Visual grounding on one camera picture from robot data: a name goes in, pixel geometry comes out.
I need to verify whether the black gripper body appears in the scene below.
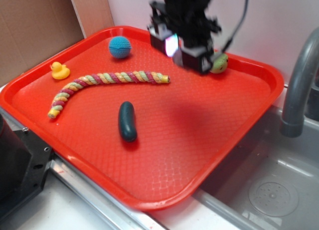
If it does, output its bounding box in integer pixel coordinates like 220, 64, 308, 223
150, 0, 221, 48

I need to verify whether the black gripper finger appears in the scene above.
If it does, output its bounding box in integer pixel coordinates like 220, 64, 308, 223
148, 24, 178, 57
173, 46, 214, 74

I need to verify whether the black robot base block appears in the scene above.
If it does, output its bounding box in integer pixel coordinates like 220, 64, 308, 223
0, 116, 52, 221

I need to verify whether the blue knitted ball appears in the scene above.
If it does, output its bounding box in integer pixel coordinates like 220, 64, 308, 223
109, 36, 132, 59

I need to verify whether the dark green toy cucumber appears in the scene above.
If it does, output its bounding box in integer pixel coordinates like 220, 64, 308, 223
118, 101, 138, 142

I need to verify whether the red plastic tray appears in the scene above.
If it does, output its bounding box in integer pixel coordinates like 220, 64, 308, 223
0, 26, 284, 212

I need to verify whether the yellow rubber duck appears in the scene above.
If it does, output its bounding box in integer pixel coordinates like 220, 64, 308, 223
50, 62, 70, 80

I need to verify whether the grey sink faucet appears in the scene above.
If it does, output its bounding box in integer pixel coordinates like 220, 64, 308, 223
280, 28, 319, 138

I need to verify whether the brown cardboard panel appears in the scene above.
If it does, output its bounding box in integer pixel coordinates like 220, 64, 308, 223
0, 0, 114, 86

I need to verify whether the grey plastic sink basin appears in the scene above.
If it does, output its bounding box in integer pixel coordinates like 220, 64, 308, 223
193, 94, 319, 230

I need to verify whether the multicoloured braided rope toy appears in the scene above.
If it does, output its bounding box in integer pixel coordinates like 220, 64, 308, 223
47, 70, 170, 119

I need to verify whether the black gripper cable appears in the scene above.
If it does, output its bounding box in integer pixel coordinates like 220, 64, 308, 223
221, 0, 250, 52

